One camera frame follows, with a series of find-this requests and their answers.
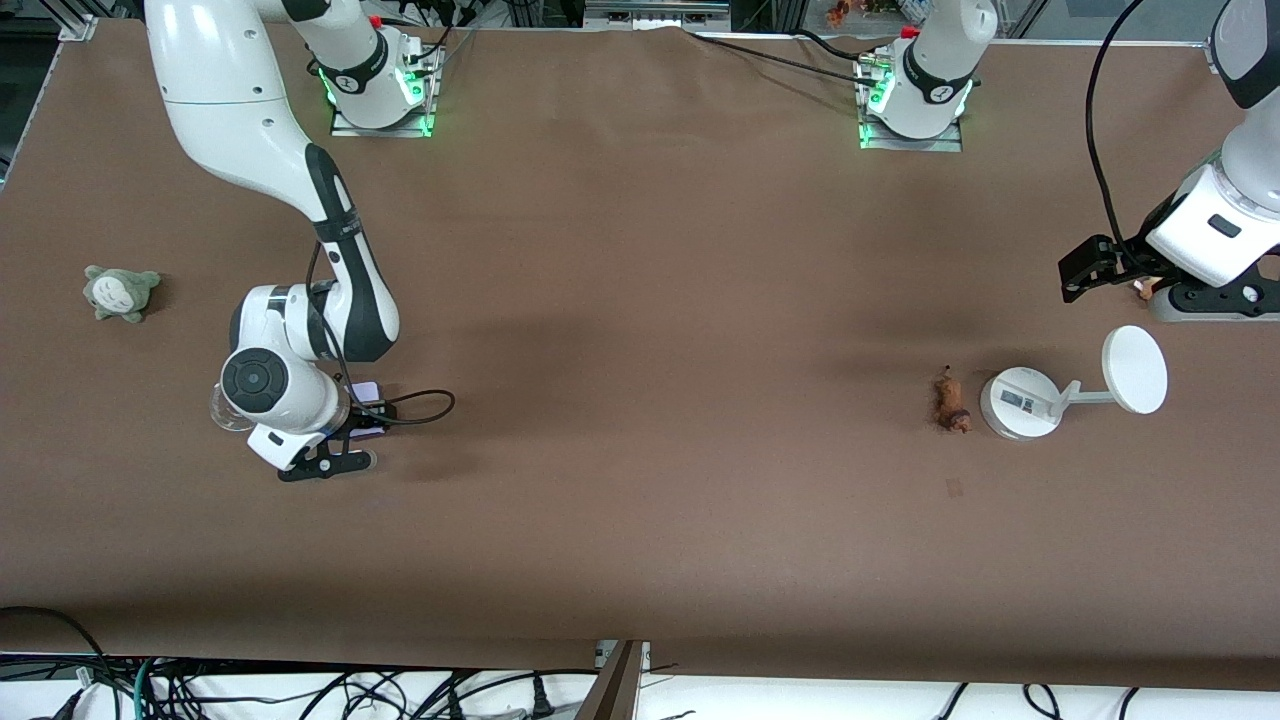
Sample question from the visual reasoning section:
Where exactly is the brown lion statue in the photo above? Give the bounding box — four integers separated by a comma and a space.
933, 366, 973, 434

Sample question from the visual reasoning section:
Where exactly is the clear plastic cup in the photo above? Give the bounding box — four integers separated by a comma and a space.
208, 384, 253, 434

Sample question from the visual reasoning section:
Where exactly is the white round-base stand with disc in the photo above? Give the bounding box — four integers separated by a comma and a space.
979, 325, 1169, 442

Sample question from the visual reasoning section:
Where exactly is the grey totoro plush toy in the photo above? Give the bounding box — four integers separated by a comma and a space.
82, 265, 163, 324

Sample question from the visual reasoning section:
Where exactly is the brown table cover sheet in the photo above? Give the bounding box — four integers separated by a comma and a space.
0, 18, 1280, 691

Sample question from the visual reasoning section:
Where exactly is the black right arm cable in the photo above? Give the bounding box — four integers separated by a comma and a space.
305, 240, 458, 428

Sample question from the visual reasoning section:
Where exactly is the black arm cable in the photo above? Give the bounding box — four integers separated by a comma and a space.
1085, 0, 1146, 256
305, 240, 458, 428

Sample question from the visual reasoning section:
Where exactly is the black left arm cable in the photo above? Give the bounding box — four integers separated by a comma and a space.
1085, 0, 1146, 256

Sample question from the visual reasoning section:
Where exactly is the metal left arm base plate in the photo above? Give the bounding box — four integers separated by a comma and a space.
857, 52, 964, 153

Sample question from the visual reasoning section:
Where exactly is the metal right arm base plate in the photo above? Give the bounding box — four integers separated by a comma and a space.
330, 38, 438, 139

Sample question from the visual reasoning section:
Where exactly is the black looped cable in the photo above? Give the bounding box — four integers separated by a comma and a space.
0, 605, 107, 720

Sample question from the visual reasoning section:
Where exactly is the short black table cable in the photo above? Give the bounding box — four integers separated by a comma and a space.
793, 28, 873, 63

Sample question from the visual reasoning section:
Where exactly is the grey metal post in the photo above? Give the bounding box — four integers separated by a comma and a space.
575, 640, 652, 720

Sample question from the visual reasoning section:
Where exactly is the long black table cable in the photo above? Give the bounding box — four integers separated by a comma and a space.
686, 30, 873, 83

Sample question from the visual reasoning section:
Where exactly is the aluminium frame beam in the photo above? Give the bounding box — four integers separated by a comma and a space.
585, 0, 733, 29

